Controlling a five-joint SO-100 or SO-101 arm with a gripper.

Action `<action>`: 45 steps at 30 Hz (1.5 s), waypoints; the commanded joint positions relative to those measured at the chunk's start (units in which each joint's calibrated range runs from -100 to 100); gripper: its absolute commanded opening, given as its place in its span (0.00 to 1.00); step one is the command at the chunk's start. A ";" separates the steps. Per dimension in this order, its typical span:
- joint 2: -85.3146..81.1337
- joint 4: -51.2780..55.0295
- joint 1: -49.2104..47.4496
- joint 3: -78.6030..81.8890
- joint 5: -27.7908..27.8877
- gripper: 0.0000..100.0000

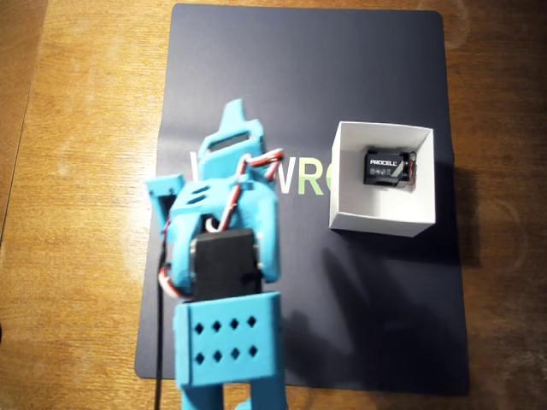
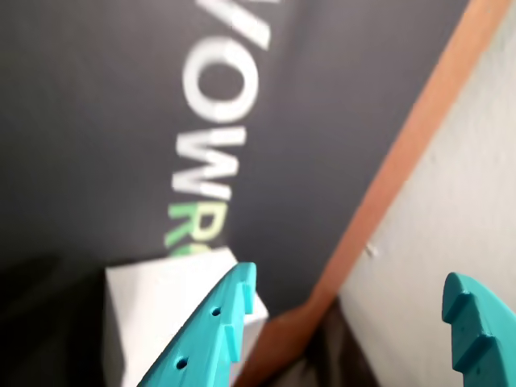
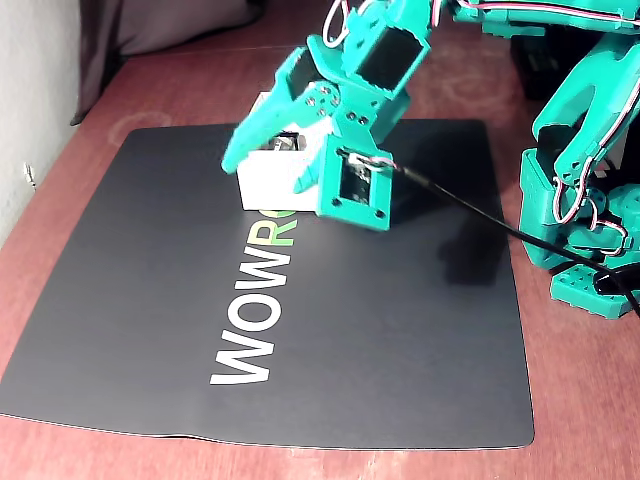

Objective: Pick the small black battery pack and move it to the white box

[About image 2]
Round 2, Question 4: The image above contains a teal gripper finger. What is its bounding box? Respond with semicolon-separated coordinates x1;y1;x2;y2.
140;262;258;387
441;272;516;387

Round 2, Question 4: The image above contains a white open cardboard box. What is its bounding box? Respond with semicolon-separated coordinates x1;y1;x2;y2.
102;248;270;387

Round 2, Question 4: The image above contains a black mat with WOWROBO print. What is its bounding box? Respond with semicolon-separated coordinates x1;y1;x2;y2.
0;0;475;387

